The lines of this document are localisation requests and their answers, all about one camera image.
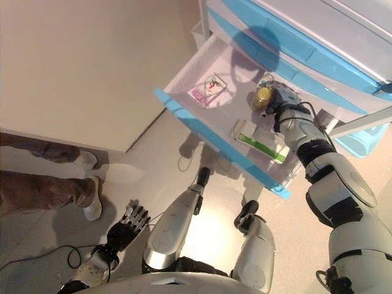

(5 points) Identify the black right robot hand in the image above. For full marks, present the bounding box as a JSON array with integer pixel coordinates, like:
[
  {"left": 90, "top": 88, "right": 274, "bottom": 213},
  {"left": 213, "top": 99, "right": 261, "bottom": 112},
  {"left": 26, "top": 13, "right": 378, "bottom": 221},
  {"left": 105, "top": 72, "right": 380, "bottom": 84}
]
[{"left": 259, "top": 80, "right": 306, "bottom": 118}]

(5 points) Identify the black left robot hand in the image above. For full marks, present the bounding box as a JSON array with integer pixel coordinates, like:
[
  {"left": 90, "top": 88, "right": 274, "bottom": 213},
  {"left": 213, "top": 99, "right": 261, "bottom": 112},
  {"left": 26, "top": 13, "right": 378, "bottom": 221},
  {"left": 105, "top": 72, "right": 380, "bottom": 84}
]
[{"left": 106, "top": 200, "right": 152, "bottom": 252}]

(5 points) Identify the clear bottle of yellow capsules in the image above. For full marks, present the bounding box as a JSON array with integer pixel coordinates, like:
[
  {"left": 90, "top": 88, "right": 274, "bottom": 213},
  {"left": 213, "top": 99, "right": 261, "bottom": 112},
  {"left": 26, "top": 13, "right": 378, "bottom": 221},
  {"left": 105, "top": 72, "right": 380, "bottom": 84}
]
[{"left": 250, "top": 87, "right": 274, "bottom": 113}]

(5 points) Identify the white drawer with blue front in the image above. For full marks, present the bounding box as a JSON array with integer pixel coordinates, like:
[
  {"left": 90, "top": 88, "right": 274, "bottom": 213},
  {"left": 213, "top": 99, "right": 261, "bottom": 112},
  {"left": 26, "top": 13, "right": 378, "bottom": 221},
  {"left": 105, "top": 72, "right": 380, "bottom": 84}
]
[{"left": 153, "top": 33, "right": 337, "bottom": 200}]

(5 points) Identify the clear plastic medicine pouch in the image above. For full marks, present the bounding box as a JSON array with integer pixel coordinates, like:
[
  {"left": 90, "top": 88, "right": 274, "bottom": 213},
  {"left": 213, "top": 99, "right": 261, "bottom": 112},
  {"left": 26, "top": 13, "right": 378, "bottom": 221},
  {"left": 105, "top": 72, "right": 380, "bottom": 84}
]
[{"left": 259, "top": 72, "right": 277, "bottom": 90}]

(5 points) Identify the green white medicine box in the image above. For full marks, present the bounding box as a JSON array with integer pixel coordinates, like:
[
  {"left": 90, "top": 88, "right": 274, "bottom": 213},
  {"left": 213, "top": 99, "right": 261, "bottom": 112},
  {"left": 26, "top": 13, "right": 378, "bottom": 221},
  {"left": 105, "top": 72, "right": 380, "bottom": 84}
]
[{"left": 229, "top": 119, "right": 290, "bottom": 165}]

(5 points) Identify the pink white medicine box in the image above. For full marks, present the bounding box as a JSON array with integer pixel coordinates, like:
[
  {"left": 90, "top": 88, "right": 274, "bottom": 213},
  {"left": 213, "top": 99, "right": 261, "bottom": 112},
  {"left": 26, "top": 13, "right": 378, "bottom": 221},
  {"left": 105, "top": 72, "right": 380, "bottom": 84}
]
[{"left": 187, "top": 72, "right": 229, "bottom": 108}]

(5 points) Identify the white blue medical cart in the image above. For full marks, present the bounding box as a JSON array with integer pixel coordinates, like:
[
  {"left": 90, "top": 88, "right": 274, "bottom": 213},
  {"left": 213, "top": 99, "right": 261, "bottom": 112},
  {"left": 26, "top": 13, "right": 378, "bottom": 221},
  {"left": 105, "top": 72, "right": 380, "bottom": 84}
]
[{"left": 191, "top": 0, "right": 392, "bottom": 206}]

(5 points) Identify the blue lidded waste bin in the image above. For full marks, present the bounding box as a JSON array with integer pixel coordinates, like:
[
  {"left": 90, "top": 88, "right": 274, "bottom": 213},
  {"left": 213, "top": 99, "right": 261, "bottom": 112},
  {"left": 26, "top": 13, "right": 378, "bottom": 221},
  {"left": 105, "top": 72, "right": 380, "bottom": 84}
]
[{"left": 333, "top": 122, "right": 390, "bottom": 159}]

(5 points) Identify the black floor cable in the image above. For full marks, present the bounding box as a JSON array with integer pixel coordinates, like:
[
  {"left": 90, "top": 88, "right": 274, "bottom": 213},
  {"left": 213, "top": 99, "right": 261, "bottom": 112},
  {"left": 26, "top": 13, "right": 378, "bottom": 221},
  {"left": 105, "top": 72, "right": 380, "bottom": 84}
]
[{"left": 0, "top": 244, "right": 83, "bottom": 270}]

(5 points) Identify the thin cord loop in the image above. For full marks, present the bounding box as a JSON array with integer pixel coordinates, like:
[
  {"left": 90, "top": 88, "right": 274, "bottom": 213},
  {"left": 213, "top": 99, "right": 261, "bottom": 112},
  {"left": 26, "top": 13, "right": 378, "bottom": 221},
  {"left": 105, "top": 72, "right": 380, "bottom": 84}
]
[{"left": 178, "top": 154, "right": 193, "bottom": 172}]

